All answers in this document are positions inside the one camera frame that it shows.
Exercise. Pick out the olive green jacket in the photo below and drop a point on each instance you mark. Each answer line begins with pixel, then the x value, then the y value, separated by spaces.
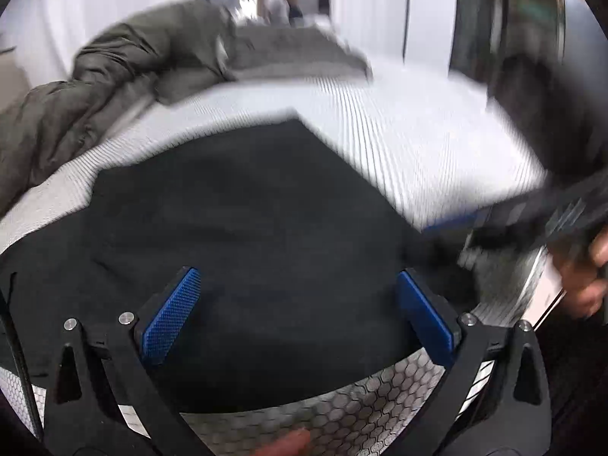
pixel 118 71

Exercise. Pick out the black pants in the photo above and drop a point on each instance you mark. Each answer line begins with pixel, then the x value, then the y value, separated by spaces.
pixel 261 228

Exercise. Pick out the white standing object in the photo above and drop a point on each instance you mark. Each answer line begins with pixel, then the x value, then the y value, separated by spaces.
pixel 277 2

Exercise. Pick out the dark glass panel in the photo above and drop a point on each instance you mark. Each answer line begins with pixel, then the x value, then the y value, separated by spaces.
pixel 513 14

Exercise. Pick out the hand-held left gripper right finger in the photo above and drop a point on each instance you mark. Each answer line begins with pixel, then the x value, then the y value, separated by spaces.
pixel 422 318

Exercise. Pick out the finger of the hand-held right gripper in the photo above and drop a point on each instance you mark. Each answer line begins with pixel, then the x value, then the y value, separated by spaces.
pixel 451 222

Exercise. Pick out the person's right hand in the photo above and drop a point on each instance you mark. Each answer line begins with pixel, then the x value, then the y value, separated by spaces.
pixel 582 275

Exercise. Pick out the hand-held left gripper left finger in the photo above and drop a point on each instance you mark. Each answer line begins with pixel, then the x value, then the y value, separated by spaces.
pixel 171 313

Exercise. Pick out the person's dark clothing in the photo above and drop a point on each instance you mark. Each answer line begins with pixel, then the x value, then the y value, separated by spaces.
pixel 546 118

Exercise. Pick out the person's left hand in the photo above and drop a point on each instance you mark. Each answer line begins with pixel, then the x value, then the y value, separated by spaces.
pixel 285 444

